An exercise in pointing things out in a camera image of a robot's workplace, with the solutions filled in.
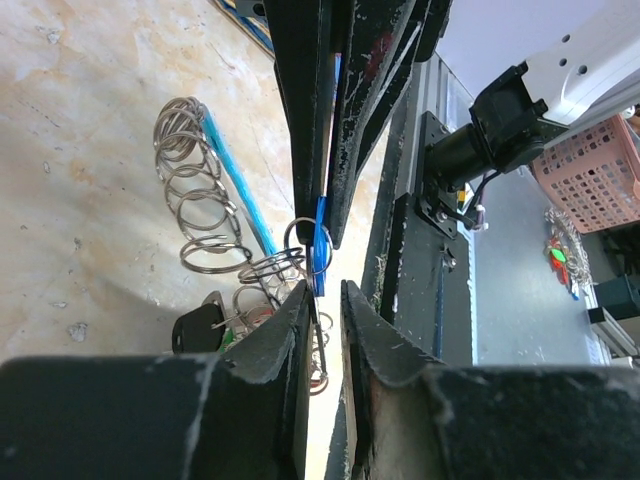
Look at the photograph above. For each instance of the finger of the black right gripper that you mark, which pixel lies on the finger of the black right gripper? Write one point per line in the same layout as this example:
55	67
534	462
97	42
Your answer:
384	40
301	37

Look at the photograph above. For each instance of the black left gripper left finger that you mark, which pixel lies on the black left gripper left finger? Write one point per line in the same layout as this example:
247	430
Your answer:
241	414

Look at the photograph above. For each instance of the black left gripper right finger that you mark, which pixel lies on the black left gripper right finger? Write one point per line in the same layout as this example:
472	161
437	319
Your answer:
410	416

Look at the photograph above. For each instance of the blue key tag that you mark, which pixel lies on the blue key tag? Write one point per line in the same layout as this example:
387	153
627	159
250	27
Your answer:
321	251

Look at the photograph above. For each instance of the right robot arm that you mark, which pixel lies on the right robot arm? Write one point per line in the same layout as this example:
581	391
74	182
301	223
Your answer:
533	102

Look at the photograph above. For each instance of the blue yellow booklet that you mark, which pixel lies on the blue yellow booklet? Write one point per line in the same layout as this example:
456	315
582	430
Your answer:
249	17

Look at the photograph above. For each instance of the black key tag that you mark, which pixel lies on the black key tag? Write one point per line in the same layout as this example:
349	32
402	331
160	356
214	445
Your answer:
201	330

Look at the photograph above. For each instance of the red key tag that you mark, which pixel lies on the red key tag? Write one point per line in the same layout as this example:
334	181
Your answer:
256	316

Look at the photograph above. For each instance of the pink plastic basket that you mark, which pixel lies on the pink plastic basket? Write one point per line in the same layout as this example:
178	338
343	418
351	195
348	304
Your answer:
593	176

